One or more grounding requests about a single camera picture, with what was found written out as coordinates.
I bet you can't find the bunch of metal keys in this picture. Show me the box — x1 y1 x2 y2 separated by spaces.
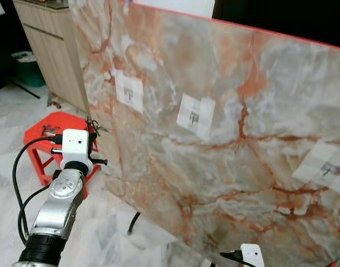
42 125 61 138

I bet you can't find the grey hook on white tape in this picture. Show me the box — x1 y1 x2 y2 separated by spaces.
291 139 340 196
114 69 145 114
176 92 217 141

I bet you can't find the red plastic stool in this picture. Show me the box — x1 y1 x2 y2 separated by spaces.
23 111 99 200

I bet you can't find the black curved board foot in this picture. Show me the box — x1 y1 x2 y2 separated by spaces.
128 211 142 236

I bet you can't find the thin black floor rod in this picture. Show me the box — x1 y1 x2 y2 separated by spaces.
8 78 41 100

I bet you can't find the light wooden cabinet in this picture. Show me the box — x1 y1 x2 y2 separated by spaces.
13 0 91 113

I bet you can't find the green plastic bin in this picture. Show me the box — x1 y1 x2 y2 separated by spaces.
11 51 46 88

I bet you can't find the red-edged marble pattern board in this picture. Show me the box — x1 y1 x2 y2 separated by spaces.
69 0 340 267

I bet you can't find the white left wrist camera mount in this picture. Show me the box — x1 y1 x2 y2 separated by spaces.
61 128 95 170

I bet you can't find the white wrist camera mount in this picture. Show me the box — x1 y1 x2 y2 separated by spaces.
61 128 95 170
239 243 266 267

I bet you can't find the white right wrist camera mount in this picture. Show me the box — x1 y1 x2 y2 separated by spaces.
239 243 266 267

